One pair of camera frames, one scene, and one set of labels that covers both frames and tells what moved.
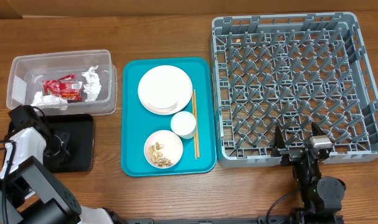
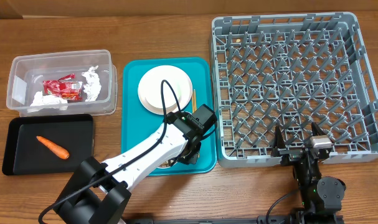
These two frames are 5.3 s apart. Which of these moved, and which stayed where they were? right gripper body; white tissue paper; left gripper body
Moved: left gripper body
Stayed: right gripper body; white tissue paper
